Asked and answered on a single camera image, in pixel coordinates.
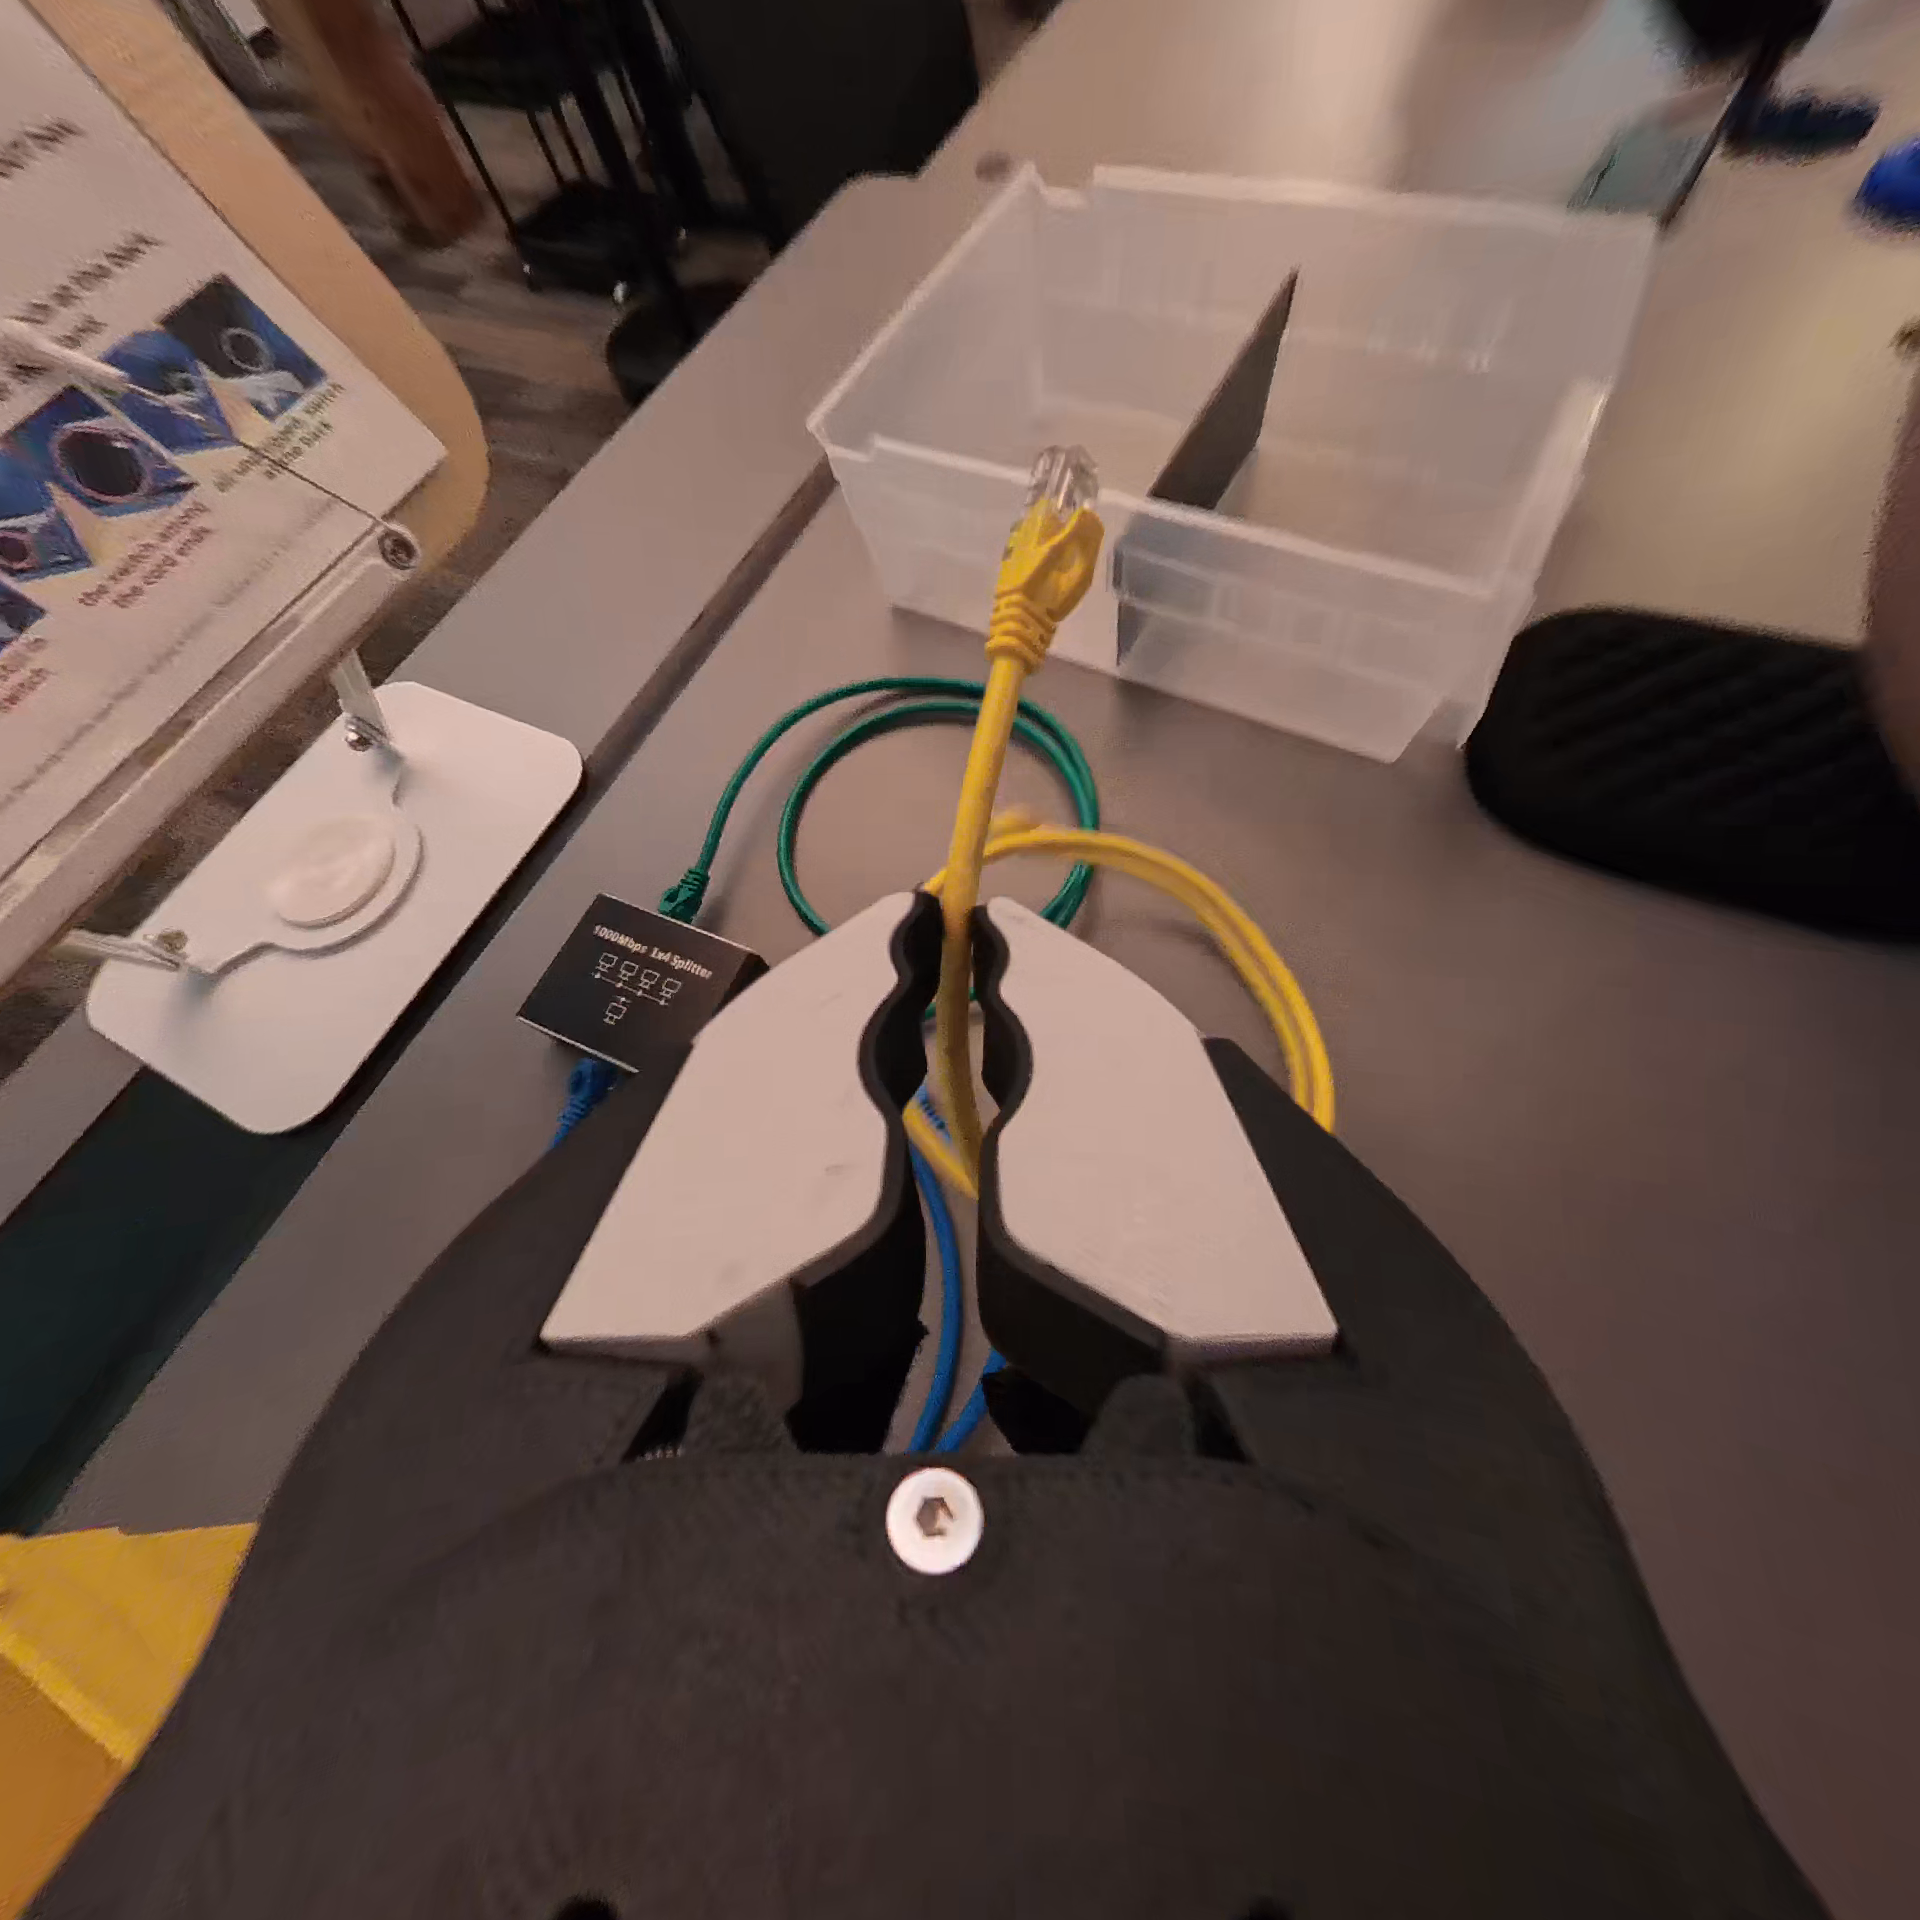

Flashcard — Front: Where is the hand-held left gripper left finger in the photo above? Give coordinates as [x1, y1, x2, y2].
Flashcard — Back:
[536, 890, 928, 1454]

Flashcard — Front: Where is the black ribbed pad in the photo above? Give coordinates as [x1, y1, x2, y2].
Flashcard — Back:
[1464, 609, 1920, 945]

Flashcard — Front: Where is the blue ethernet cable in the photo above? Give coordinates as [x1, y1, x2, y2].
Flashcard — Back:
[546, 1056, 1002, 1454]

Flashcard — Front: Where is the yellow divided plastic bin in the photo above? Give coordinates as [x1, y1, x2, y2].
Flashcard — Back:
[0, 1523, 261, 1920]

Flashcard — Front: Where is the person's right forearm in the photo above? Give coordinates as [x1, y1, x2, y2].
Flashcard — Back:
[1861, 428, 1920, 706]

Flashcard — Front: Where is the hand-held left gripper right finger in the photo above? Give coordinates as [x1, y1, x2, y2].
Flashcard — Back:
[970, 896, 1341, 1414]

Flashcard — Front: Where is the instruction sign with white base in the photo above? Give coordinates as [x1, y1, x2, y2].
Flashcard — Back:
[0, 0, 585, 1136]

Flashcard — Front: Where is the yellow ethernet cable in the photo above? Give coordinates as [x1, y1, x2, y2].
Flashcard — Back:
[918, 446, 1337, 1203]

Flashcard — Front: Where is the black fabric panel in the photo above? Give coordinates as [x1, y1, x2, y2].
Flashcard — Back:
[661, 0, 980, 249]

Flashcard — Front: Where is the black ethernet hub box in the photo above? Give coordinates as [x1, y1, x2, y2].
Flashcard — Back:
[516, 892, 770, 1075]

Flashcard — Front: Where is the clear plastic bin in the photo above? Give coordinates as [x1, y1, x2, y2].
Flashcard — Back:
[806, 162, 1658, 763]

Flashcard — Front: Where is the black metal rack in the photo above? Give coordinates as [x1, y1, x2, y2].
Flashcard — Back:
[391, 0, 781, 408]

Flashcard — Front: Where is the green ethernet cable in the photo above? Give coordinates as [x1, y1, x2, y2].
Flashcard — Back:
[655, 678, 1100, 940]

